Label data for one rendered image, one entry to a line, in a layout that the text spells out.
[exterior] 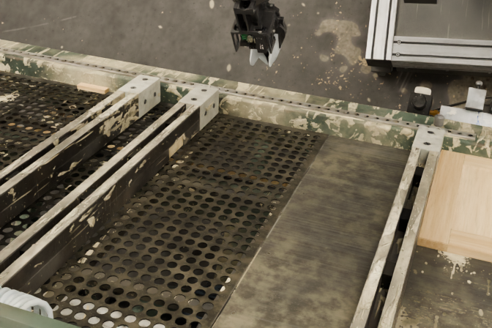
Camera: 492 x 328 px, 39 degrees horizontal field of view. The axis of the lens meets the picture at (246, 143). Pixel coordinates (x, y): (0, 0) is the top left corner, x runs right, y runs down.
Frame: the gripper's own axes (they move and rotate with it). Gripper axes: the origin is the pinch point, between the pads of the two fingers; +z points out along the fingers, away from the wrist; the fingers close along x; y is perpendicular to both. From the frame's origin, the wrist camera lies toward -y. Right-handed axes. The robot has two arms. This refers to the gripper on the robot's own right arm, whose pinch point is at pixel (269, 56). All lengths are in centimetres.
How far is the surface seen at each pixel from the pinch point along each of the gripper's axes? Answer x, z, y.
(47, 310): -9, -25, 67
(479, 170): 44, 39, -5
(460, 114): 38, 50, -29
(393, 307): 30, 3, 47
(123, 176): -26.2, 10.0, 25.9
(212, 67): -60, 104, -86
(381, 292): 28, 10, 42
